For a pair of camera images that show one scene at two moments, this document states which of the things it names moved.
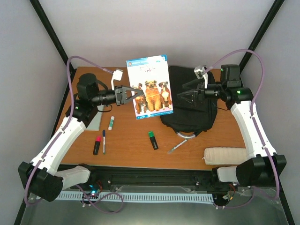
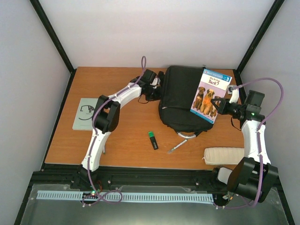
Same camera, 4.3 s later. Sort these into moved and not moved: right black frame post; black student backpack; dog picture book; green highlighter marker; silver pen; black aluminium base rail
Moved: dog picture book
Not moved: black aluminium base rail; silver pen; green highlighter marker; black student backpack; right black frame post
